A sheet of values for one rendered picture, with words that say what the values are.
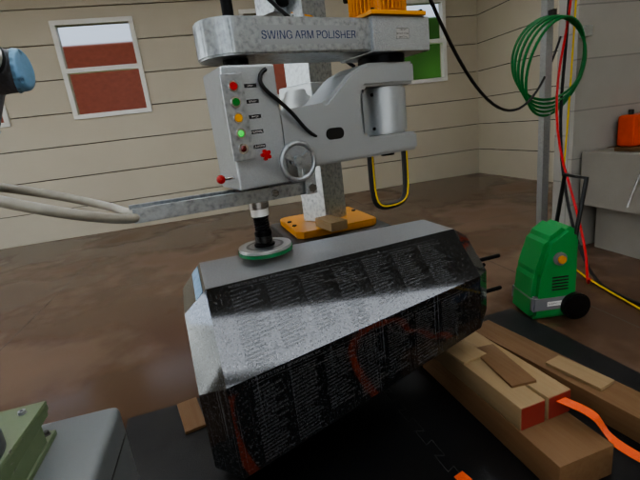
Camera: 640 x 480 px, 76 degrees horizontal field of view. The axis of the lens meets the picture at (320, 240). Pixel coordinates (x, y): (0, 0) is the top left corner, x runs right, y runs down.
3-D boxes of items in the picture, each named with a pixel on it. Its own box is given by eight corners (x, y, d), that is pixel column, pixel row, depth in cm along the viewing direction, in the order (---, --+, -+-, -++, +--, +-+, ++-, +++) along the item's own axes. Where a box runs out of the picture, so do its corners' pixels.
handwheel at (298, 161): (308, 177, 162) (302, 138, 158) (320, 178, 154) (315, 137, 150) (272, 184, 155) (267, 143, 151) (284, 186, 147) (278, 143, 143)
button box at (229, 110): (252, 158, 146) (239, 73, 139) (255, 158, 144) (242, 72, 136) (231, 162, 143) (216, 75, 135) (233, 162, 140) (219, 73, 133)
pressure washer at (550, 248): (556, 295, 287) (561, 171, 264) (590, 317, 253) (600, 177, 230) (507, 302, 286) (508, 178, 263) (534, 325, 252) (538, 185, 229)
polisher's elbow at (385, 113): (356, 136, 190) (352, 91, 184) (389, 131, 198) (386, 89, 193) (382, 134, 174) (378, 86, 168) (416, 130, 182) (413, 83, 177)
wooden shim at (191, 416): (177, 406, 214) (176, 404, 214) (196, 398, 218) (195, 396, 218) (186, 434, 193) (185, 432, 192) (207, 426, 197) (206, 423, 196)
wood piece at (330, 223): (315, 226, 236) (314, 217, 235) (330, 223, 240) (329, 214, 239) (332, 232, 219) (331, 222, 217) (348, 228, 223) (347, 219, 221)
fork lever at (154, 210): (299, 189, 180) (298, 177, 178) (321, 192, 163) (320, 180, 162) (130, 217, 148) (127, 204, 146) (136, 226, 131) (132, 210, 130)
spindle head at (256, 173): (301, 179, 181) (288, 71, 169) (328, 182, 162) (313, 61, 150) (223, 194, 164) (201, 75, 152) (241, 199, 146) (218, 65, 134)
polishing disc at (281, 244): (238, 245, 174) (237, 242, 174) (287, 236, 178) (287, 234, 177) (239, 259, 154) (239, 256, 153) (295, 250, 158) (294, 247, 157)
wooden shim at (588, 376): (545, 365, 194) (545, 362, 193) (558, 357, 198) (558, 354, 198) (600, 391, 172) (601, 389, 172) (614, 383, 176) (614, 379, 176)
